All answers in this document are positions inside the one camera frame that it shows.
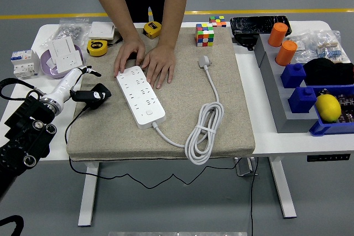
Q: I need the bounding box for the person's right hand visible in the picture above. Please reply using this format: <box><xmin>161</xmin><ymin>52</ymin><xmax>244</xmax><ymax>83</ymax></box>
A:
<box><xmin>113</xmin><ymin>38</ymin><xmax>147</xmax><ymax>78</ymax></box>

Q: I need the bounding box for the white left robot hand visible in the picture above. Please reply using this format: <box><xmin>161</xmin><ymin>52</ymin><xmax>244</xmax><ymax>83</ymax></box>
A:
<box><xmin>52</xmin><ymin>65</ymin><xmax>105</xmax><ymax>104</ymax></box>

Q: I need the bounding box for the person's left hand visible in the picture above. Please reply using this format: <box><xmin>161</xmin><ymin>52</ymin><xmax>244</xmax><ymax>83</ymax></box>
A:
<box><xmin>140</xmin><ymin>45</ymin><xmax>177</xmax><ymax>90</ymax></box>

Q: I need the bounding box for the black power adapter plug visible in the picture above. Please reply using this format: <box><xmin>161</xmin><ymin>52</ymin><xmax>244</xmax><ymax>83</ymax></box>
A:
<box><xmin>82</xmin><ymin>82</ymin><xmax>112</xmax><ymax>110</ymax></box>

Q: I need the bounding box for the white power strip cable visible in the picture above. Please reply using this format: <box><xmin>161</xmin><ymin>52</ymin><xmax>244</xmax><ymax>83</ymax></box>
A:
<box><xmin>152</xmin><ymin>55</ymin><xmax>225</xmax><ymax>166</ymax></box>

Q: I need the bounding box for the white power strip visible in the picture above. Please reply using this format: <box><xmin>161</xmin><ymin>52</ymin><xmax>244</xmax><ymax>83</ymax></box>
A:
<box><xmin>116</xmin><ymin>65</ymin><xmax>166</xmax><ymax>130</ymax></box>

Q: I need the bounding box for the black adapter cord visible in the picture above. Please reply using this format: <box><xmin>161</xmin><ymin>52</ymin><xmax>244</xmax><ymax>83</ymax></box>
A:
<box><xmin>65</xmin><ymin>105</ymin><xmax>241</xmax><ymax>189</ymax></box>

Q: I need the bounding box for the dark circuit board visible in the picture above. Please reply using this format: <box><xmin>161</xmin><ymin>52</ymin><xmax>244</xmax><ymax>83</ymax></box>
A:
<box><xmin>317</xmin><ymin>88</ymin><xmax>354</xmax><ymax>124</ymax></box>

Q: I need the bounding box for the purple bowl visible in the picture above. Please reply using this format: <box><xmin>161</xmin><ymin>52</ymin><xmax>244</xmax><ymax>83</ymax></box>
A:
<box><xmin>40</xmin><ymin>44</ymin><xmax>84</xmax><ymax>79</ymax></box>

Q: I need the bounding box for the boxy yellow tape measure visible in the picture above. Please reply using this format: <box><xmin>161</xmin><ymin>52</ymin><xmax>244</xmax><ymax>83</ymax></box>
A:
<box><xmin>143</xmin><ymin>21</ymin><xmax>163</xmax><ymax>40</ymax></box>

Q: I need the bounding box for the round yellow tape measure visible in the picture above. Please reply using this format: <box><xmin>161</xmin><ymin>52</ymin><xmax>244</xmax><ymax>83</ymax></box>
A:
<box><xmin>86</xmin><ymin>39</ymin><xmax>109</xmax><ymax>57</ymax></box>

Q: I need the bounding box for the white circuit breaker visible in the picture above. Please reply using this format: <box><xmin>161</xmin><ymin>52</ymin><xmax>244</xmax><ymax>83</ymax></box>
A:
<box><xmin>11</xmin><ymin>49</ymin><xmax>41</xmax><ymax>81</ymax></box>

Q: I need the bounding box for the large colourful puzzle cube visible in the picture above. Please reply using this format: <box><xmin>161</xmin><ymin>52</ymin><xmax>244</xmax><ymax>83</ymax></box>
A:
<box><xmin>195</xmin><ymin>23</ymin><xmax>215</xmax><ymax>48</ymax></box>

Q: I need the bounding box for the clear bag of screws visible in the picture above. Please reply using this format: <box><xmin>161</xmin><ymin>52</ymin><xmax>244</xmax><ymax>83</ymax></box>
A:
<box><xmin>41</xmin><ymin>18</ymin><xmax>91</xmax><ymax>49</ymax></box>

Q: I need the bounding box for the grey-brown mat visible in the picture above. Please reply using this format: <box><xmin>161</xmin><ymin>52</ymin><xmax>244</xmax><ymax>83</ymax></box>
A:
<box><xmin>66</xmin><ymin>27</ymin><xmax>256</xmax><ymax>162</ymax></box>

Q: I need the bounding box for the small colourful puzzle cube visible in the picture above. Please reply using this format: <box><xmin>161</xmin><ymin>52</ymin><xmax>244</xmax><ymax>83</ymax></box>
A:
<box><xmin>209</xmin><ymin>15</ymin><xmax>227</xmax><ymax>28</ymax></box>

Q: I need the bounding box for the black plastic tray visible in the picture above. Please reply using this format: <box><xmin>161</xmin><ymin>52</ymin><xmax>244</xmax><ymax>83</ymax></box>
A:
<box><xmin>230</xmin><ymin>15</ymin><xmax>293</xmax><ymax>38</ymax></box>

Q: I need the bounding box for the white table leg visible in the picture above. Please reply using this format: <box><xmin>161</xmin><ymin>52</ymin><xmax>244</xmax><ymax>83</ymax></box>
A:
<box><xmin>268</xmin><ymin>157</ymin><xmax>297</xmax><ymax>218</ymax></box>
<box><xmin>77</xmin><ymin>161</ymin><xmax>100</xmax><ymax>227</ymax></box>

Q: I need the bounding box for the orange cylinder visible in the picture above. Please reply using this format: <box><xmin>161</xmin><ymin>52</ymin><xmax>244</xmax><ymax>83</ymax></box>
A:
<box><xmin>267</xmin><ymin>22</ymin><xmax>289</xmax><ymax>48</ymax></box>
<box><xmin>275</xmin><ymin>40</ymin><xmax>298</xmax><ymax>67</ymax></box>

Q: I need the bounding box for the blue block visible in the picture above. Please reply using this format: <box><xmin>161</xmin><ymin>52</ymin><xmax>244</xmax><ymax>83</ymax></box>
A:
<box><xmin>287</xmin><ymin>86</ymin><xmax>317</xmax><ymax>114</ymax></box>
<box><xmin>280</xmin><ymin>63</ymin><xmax>307</xmax><ymax>89</ymax></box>

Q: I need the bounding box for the grey stepped block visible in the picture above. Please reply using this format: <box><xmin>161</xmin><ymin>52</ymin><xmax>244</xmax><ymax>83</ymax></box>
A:
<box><xmin>253</xmin><ymin>34</ymin><xmax>319</xmax><ymax>134</ymax></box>

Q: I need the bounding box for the clear bag of small parts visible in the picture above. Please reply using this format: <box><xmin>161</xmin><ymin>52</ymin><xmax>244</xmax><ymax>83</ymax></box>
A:
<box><xmin>287</xmin><ymin>34</ymin><xmax>319</xmax><ymax>64</ymax></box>

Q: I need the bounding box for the black cloth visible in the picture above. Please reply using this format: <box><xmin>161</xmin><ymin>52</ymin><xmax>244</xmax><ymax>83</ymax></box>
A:
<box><xmin>303</xmin><ymin>58</ymin><xmax>354</xmax><ymax>87</ymax></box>

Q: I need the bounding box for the clear bag of resistors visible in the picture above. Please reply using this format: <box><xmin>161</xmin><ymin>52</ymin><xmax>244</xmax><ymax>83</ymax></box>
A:
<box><xmin>309</xmin><ymin>29</ymin><xmax>351</xmax><ymax>64</ymax></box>

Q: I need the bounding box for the yellow lemon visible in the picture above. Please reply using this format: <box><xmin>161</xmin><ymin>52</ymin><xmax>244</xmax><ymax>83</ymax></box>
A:
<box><xmin>315</xmin><ymin>94</ymin><xmax>342</xmax><ymax>123</ymax></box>

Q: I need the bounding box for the blue plastic bin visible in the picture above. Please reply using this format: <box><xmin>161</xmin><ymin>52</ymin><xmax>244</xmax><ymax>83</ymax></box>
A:
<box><xmin>309</xmin><ymin>84</ymin><xmax>354</xmax><ymax>137</ymax></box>

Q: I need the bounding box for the black table control panel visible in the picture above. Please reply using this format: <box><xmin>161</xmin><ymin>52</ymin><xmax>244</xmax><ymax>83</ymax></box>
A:
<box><xmin>306</xmin><ymin>153</ymin><xmax>351</xmax><ymax>162</ymax></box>

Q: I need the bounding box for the black tape measure strap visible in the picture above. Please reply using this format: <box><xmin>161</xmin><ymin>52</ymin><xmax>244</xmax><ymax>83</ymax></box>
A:
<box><xmin>112</xmin><ymin>30</ymin><xmax>124</xmax><ymax>45</ymax></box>

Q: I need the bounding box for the white wall socket panel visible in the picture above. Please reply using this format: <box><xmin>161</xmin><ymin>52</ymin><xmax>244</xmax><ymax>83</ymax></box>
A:
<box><xmin>52</xmin><ymin>50</ymin><xmax>84</xmax><ymax>74</ymax></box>

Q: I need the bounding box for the white wall switch plate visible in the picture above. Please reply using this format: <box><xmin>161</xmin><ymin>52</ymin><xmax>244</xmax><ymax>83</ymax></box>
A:
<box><xmin>88</xmin><ymin>22</ymin><xmax>117</xmax><ymax>40</ymax></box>

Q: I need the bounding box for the white switch panel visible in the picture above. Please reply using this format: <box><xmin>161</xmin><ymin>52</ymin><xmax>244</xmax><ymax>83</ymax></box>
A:
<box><xmin>51</xmin><ymin>36</ymin><xmax>78</xmax><ymax>57</ymax></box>

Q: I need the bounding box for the black cable loop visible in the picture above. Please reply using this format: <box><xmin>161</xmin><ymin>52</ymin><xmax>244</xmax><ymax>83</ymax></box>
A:
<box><xmin>0</xmin><ymin>215</ymin><xmax>24</xmax><ymax>236</ymax></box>

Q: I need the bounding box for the black hanging cable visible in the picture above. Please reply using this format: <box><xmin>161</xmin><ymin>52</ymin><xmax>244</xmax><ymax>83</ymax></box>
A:
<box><xmin>250</xmin><ymin>158</ymin><xmax>259</xmax><ymax>236</ymax></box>

